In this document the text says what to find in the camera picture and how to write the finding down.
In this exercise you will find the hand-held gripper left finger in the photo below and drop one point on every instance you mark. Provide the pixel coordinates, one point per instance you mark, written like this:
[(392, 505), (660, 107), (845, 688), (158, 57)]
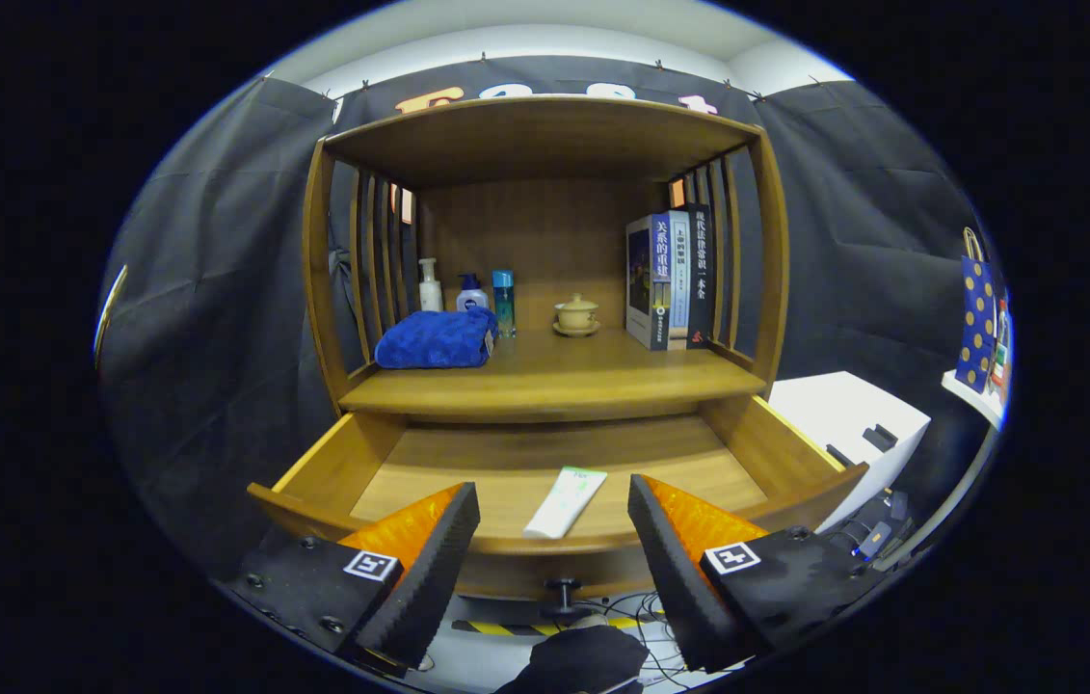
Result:
[(424, 578)]

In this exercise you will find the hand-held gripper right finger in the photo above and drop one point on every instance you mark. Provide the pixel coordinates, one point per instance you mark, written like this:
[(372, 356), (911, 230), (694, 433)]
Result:
[(675, 578)]

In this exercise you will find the white green tube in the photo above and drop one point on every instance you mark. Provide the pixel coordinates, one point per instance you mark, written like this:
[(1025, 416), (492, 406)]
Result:
[(564, 501)]

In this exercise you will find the wooden countertop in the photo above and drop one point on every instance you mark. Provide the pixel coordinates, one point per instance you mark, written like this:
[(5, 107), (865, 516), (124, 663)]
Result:
[(564, 371)]

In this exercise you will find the wooden cabinet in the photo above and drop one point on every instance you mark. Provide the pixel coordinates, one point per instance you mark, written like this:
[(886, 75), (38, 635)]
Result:
[(544, 241)]

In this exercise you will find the yellow black floor tape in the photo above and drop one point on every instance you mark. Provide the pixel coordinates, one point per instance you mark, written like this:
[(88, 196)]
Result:
[(506, 627)]

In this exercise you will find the dark rounded object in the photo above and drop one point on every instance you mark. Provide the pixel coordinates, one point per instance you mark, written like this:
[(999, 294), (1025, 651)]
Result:
[(583, 660)]

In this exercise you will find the black equipment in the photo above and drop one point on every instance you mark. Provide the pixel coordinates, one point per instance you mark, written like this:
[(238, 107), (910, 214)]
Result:
[(867, 535)]

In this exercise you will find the white box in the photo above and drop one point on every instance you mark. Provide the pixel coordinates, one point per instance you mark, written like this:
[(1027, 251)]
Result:
[(843, 410)]

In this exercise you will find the blue towel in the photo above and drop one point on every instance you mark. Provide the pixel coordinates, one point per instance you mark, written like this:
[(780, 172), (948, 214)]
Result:
[(434, 339)]

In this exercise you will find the white lotion bottle blue cap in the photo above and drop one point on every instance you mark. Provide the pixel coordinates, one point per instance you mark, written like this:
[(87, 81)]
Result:
[(472, 301)]

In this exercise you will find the beige lidded teacup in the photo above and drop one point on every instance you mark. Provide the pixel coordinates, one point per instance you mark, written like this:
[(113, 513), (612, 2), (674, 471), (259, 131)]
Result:
[(576, 314)]

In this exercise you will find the teal bottle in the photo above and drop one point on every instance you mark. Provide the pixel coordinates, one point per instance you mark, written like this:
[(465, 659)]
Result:
[(504, 304)]

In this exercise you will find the white pump bottle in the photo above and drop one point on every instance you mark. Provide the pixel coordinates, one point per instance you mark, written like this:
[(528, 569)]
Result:
[(430, 292)]

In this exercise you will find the book with pale spine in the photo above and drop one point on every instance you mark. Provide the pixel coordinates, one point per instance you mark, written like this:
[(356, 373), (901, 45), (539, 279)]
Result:
[(679, 280)]

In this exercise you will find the grey book blue spine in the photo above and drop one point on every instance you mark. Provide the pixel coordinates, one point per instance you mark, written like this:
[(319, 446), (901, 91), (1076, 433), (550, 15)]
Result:
[(641, 280)]

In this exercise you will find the white side table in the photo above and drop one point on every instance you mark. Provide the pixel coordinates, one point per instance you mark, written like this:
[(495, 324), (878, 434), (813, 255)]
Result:
[(973, 395)]

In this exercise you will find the blue dotted gift bag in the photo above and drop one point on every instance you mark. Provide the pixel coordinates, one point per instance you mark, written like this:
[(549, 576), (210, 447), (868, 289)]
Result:
[(976, 318)]

